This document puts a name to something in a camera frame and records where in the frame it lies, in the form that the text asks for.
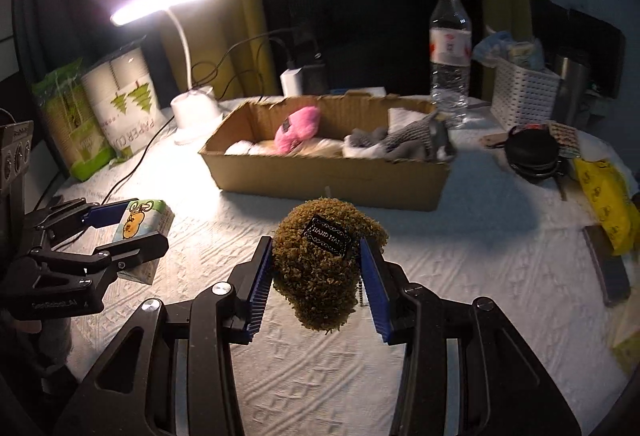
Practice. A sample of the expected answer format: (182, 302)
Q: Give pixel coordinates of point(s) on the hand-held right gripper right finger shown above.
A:
(375, 291)

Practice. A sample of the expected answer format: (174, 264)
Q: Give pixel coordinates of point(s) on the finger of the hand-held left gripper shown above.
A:
(130, 251)
(100, 215)

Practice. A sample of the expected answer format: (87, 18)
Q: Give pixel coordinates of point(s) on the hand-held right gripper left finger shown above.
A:
(257, 296)

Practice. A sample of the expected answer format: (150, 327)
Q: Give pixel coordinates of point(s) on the cartoon print tissue pack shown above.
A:
(142, 221)

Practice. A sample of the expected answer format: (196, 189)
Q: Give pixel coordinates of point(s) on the brown plush toy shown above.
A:
(320, 281)

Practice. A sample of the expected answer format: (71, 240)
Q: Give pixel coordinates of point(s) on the cardboard box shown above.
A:
(325, 181)

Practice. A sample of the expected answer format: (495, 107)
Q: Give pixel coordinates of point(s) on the white cloth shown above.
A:
(260, 148)

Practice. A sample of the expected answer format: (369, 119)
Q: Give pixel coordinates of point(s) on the pink plush toy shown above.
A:
(300, 125)

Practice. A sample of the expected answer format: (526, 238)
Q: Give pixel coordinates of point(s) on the green paper cup pack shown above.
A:
(70, 125)

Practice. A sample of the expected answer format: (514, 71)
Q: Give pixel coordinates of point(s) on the white tablecloth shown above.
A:
(475, 256)

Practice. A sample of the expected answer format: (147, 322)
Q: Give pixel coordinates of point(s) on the white paper cup pack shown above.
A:
(125, 105)

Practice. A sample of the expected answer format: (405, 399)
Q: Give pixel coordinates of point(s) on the white desk lamp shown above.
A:
(195, 110)

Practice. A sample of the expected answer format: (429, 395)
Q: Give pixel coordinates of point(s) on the blue flat packet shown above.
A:
(360, 91)

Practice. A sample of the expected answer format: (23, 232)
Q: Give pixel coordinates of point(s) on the black round pouch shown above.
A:
(532, 153)

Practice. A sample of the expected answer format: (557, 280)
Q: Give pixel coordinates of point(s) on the white charger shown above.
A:
(291, 83)

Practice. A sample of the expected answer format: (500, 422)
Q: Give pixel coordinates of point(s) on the black power adapter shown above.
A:
(314, 80)

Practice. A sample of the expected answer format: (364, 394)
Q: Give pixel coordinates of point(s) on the dark phone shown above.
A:
(607, 266)

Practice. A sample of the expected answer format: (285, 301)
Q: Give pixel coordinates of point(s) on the clear water bottle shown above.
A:
(450, 65)

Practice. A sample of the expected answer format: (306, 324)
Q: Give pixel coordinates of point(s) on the small patterned box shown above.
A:
(565, 138)

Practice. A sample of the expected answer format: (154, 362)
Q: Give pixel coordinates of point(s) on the white plastic basket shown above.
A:
(525, 95)

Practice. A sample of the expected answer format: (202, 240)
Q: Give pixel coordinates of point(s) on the yellow tissue packet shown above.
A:
(605, 196)

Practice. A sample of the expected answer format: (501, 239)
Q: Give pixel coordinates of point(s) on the pale yellow plastic bag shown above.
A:
(627, 346)

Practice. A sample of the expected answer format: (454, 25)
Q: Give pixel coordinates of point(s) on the pale plastic packets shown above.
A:
(520, 50)

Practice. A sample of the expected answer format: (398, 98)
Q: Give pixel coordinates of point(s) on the metal cup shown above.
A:
(572, 75)

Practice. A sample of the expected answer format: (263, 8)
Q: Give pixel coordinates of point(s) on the black monitor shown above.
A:
(595, 30)

